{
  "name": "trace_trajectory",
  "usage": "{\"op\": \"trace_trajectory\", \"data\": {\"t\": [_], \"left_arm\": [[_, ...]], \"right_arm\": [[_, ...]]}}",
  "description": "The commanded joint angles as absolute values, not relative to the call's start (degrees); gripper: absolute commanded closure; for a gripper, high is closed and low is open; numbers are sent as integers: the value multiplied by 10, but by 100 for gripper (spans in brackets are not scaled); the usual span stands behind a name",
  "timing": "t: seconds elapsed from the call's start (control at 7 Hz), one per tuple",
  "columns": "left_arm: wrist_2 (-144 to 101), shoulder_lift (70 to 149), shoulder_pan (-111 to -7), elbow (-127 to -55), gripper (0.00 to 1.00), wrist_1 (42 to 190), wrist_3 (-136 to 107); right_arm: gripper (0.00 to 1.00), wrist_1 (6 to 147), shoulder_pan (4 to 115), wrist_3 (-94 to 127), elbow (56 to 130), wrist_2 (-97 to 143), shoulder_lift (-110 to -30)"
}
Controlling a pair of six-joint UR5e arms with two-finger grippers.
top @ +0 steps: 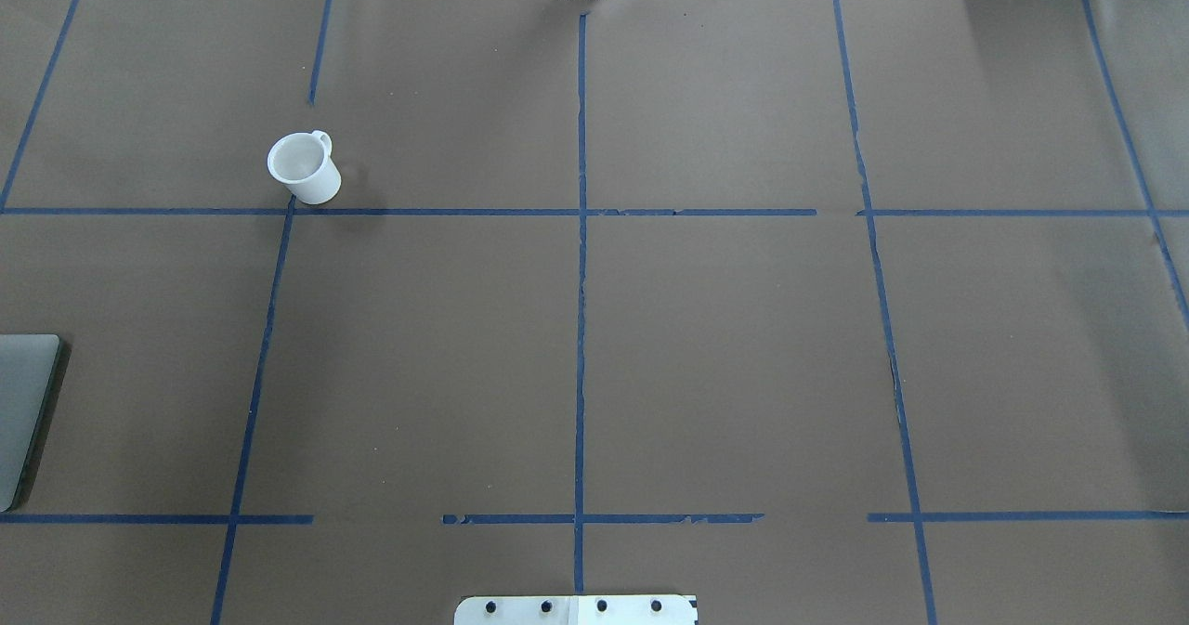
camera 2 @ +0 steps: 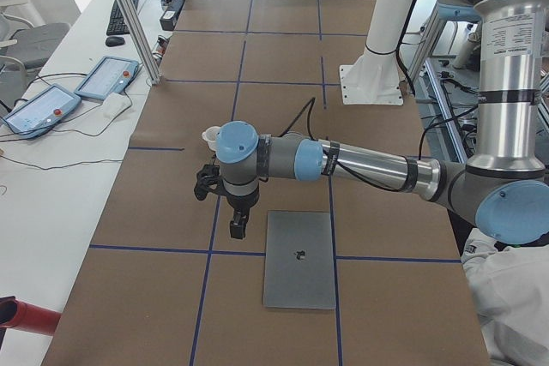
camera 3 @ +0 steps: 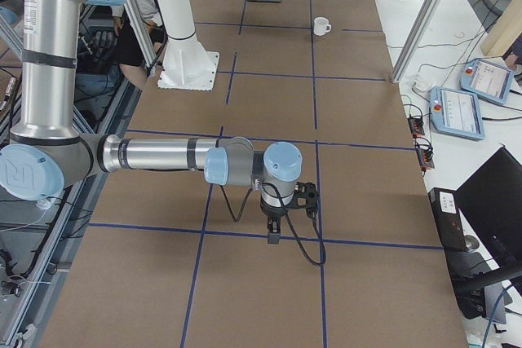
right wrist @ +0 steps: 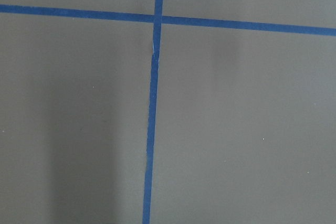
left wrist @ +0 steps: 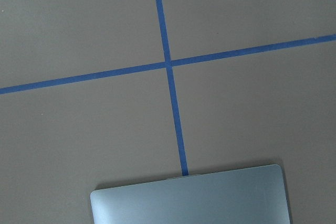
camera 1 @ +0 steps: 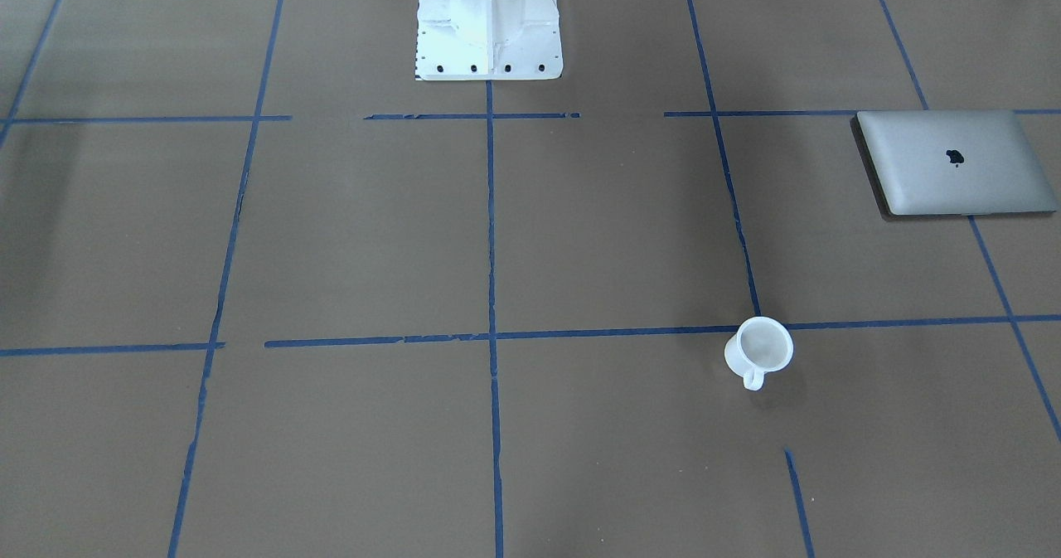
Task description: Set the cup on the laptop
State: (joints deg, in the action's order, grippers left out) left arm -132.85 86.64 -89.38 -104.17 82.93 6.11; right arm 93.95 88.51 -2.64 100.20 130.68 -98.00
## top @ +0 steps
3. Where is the white cup with handle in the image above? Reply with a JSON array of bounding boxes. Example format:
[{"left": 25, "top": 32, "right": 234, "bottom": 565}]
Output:
[{"left": 268, "top": 130, "right": 342, "bottom": 206}]

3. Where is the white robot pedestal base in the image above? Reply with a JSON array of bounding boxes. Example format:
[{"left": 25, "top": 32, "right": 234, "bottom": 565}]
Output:
[{"left": 453, "top": 594, "right": 699, "bottom": 624}]

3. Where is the grey closed laptop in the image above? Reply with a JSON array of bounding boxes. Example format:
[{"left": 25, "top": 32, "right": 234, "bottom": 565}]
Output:
[{"left": 1, "top": 333, "right": 62, "bottom": 513}]

